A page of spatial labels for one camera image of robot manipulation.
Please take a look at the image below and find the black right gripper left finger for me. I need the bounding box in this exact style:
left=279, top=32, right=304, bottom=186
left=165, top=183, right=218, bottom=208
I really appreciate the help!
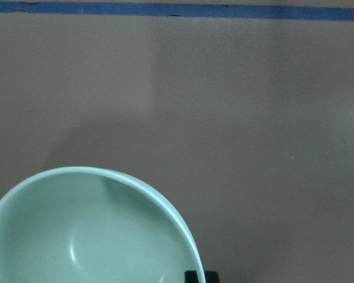
left=184, top=271, right=198, bottom=283

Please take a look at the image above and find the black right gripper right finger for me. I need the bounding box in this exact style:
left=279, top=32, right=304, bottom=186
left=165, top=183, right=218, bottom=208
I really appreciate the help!
left=205, top=271, right=220, bottom=283

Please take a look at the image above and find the light green bowl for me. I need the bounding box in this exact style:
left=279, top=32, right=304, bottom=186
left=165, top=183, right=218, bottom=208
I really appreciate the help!
left=0, top=167, right=205, bottom=282

